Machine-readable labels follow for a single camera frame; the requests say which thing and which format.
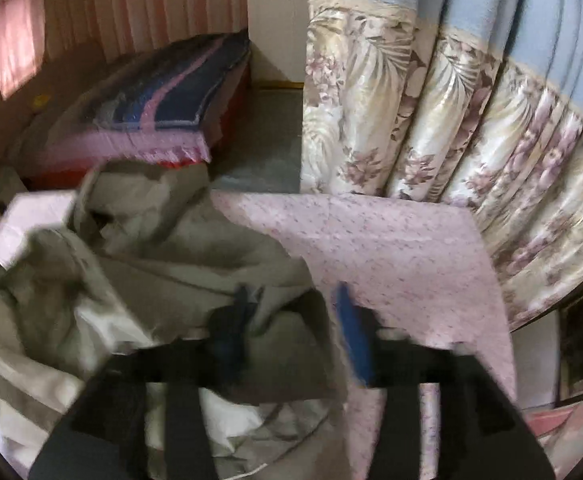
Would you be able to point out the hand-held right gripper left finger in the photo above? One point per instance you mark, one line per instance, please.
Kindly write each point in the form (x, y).
(231, 350)

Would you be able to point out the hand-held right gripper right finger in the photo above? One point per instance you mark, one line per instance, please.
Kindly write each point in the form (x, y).
(356, 340)

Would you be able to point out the olive and white jacket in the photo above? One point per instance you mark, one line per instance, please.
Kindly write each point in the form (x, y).
(146, 260)

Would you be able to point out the pink floral tablecloth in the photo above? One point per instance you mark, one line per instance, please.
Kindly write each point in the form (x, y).
(396, 250)

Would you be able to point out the pink striped cloth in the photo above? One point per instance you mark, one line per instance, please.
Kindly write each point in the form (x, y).
(566, 430)

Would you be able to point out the striped blue pink blanket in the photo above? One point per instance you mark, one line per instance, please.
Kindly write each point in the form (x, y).
(171, 85)

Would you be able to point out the bed with brown cover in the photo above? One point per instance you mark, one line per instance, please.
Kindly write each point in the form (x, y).
(61, 135)

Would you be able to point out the small yellow object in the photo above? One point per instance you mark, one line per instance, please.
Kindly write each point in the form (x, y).
(41, 100)

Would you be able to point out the pink window curtain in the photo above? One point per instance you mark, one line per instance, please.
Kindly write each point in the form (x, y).
(6, 50)

